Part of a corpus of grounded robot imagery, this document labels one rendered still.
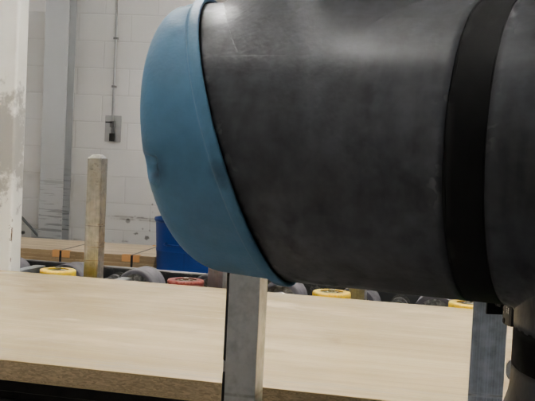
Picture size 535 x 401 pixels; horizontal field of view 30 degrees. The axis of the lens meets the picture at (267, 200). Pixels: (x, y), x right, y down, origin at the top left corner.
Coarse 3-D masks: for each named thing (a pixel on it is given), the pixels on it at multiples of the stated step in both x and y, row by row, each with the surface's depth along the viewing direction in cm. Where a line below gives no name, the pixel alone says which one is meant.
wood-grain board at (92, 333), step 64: (0, 320) 161; (64, 320) 164; (128, 320) 167; (192, 320) 170; (320, 320) 176; (384, 320) 179; (448, 320) 182; (64, 384) 131; (128, 384) 129; (192, 384) 127; (320, 384) 127; (384, 384) 129; (448, 384) 131
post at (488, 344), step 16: (480, 304) 102; (480, 320) 102; (496, 320) 102; (480, 336) 102; (496, 336) 102; (480, 352) 102; (496, 352) 102; (480, 368) 102; (496, 368) 102; (480, 384) 102; (496, 384) 102; (480, 400) 102; (496, 400) 102
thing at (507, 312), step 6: (486, 306) 96; (492, 306) 96; (498, 306) 95; (504, 306) 92; (510, 306) 90; (486, 312) 96; (492, 312) 96; (498, 312) 96; (504, 312) 92; (510, 312) 90; (504, 318) 92; (510, 318) 90; (510, 324) 89
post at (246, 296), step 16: (240, 288) 108; (256, 288) 107; (240, 304) 108; (256, 304) 108; (240, 320) 108; (256, 320) 108; (240, 336) 108; (256, 336) 108; (224, 352) 110; (240, 352) 108; (256, 352) 108; (224, 368) 110; (240, 368) 108; (256, 368) 108; (224, 384) 110; (240, 384) 108; (256, 384) 108; (224, 400) 109; (240, 400) 108; (256, 400) 109
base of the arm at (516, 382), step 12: (516, 336) 36; (528, 336) 35; (516, 348) 36; (528, 348) 35; (516, 360) 36; (528, 360) 34; (516, 372) 36; (528, 372) 34; (516, 384) 35; (528, 384) 34; (516, 396) 35; (528, 396) 34
